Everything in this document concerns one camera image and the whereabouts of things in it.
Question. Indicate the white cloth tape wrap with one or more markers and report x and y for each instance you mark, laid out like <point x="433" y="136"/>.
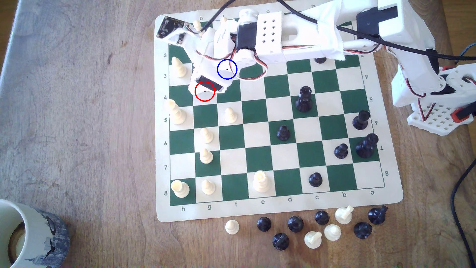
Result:
<point x="327" y="22"/>

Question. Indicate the white pawn near rank 3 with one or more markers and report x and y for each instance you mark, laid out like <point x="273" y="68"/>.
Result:
<point x="179" y="67"/>

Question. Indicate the white chess king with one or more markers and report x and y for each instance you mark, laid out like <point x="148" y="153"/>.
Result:
<point x="261" y="181"/>

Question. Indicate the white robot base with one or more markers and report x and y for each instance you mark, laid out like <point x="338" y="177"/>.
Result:
<point x="438" y="121"/>

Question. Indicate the white chess rook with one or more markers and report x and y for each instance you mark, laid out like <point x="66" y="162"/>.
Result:
<point x="180" y="188"/>

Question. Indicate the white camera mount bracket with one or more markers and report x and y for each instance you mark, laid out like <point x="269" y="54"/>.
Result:
<point x="189" y="41"/>

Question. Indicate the white chess knight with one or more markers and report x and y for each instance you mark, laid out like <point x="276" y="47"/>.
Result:
<point x="206" y="135"/>
<point x="205" y="156"/>

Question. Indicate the black chess knight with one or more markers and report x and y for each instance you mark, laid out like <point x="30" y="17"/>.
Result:
<point x="377" y="215"/>

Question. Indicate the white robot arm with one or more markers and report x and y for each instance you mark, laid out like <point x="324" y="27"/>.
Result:
<point x="297" y="29"/>

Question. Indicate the white chess pawn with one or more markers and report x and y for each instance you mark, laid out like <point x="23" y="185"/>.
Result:
<point x="208" y="187"/>
<point x="230" y="116"/>
<point x="332" y="232"/>
<point x="198" y="26"/>
<point x="344" y="214"/>
<point x="313" y="239"/>
<point x="232" y="227"/>

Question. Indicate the black chess queen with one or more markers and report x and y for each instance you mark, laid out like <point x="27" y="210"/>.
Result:
<point x="304" y="99"/>

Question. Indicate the black chess piece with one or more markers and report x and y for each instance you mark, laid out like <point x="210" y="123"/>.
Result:
<point x="320" y="60"/>

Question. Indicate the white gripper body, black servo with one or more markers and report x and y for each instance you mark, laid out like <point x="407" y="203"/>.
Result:
<point x="207" y="85"/>

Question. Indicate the black chess king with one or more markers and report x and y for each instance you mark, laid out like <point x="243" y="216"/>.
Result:
<point x="366" y="146"/>

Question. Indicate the white mug with skyline print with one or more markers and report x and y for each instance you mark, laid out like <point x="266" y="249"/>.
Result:
<point x="33" y="230"/>

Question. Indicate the small camera circuit board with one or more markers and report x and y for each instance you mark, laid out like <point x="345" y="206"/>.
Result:
<point x="167" y="26"/>

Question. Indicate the black chess pawn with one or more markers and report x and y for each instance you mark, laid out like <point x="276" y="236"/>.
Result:
<point x="295" y="224"/>
<point x="280" y="242"/>
<point x="341" y="151"/>
<point x="362" y="230"/>
<point x="322" y="217"/>
<point x="283" y="133"/>
<point x="315" y="179"/>
<point x="263" y="224"/>

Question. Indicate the green and white chess mat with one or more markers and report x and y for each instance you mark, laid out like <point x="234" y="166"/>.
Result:
<point x="256" y="134"/>

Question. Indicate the black chess bishop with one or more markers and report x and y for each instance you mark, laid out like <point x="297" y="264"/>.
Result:
<point x="360" y="120"/>

